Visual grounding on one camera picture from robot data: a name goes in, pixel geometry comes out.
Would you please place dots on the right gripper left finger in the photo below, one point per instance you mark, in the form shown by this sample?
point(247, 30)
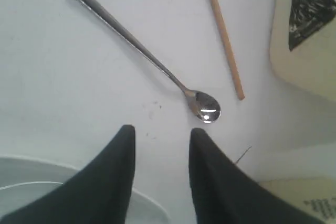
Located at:
point(99, 193)

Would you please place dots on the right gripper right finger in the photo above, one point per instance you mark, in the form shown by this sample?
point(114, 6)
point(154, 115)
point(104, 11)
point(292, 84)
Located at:
point(222, 193)

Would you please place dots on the white square plate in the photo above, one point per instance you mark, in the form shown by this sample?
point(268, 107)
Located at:
point(37, 192)

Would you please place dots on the steel teaspoon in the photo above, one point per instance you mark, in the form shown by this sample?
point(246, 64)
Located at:
point(205, 107)

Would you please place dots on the wooden chopstick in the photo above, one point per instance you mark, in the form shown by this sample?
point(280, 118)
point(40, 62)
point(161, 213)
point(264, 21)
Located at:
point(228, 48)

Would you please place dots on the small metal pin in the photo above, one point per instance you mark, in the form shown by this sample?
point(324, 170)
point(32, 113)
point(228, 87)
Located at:
point(242, 155)

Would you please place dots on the cream bin with square mark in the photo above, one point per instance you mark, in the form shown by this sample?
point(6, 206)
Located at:
point(315, 196)

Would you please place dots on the cream bin with triangle mark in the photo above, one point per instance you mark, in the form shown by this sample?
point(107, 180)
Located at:
point(302, 45)

